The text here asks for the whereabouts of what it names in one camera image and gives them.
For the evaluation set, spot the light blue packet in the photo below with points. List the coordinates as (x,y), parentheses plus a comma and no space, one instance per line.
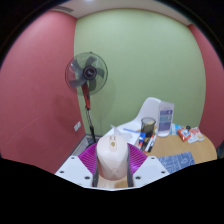
(176,129)

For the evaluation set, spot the orange snack packet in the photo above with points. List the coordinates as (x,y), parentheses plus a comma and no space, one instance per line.
(184,134)

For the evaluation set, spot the white wall socket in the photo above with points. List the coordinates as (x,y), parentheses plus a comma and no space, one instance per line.
(77,126)

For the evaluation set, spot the black mesh pen cup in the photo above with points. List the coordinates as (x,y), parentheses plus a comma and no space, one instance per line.
(148,126)

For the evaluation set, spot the white tissue box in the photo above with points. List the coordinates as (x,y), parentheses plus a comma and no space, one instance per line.
(131,138)

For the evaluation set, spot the red-capped white marker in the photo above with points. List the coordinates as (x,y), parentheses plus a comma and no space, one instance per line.
(152,142)
(141,143)

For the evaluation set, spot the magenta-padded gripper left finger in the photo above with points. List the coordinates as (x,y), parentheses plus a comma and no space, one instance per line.
(77,168)

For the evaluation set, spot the standing pedestal fan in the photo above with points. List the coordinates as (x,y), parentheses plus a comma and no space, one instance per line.
(86,73)

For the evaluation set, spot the cream computer mouse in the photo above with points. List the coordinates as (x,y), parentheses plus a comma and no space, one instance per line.
(112,158)

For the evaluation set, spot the white plastic chair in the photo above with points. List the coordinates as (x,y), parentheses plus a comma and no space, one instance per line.
(150,108)

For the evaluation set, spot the blue patterned mouse pad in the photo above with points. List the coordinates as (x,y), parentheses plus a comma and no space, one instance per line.
(178,161)

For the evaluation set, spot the black chair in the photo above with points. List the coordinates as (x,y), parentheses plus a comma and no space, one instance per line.
(221,150)

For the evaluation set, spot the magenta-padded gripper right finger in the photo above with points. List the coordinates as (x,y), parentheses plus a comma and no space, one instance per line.
(146,168)

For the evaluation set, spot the black-capped white marker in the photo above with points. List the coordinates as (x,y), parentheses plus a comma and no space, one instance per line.
(147,144)

